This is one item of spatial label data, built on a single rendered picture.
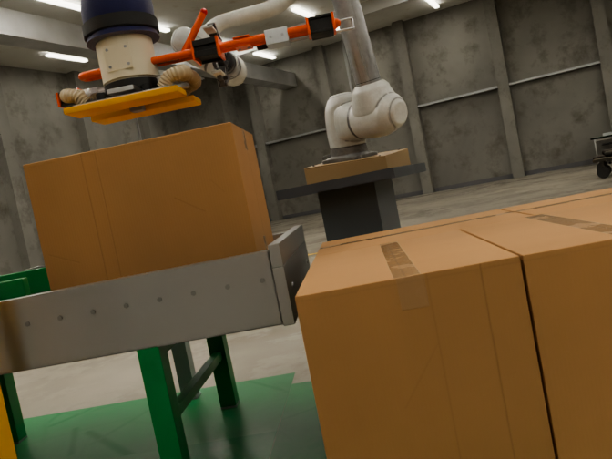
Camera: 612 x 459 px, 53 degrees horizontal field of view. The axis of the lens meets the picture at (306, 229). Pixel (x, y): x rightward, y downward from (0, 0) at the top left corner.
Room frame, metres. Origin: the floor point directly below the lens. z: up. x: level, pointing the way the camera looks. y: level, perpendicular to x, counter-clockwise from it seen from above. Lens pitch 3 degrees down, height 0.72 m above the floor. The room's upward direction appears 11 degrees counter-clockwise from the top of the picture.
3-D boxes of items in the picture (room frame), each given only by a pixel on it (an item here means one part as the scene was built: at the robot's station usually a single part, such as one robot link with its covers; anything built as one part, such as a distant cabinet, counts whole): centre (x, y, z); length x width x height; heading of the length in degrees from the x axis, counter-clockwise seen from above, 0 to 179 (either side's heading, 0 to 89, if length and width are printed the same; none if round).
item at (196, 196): (1.90, 0.43, 0.75); 0.60 x 0.40 x 0.40; 86
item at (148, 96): (1.81, 0.44, 1.10); 0.34 x 0.10 x 0.05; 86
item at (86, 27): (1.90, 0.44, 1.32); 0.23 x 0.23 x 0.04
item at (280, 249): (1.87, 0.06, 0.58); 0.70 x 0.03 x 0.06; 175
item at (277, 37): (1.87, -0.03, 1.19); 0.07 x 0.07 x 0.04; 86
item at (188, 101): (2.00, 0.43, 1.10); 0.34 x 0.10 x 0.05; 86
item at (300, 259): (1.87, 0.05, 0.48); 0.70 x 0.03 x 0.15; 175
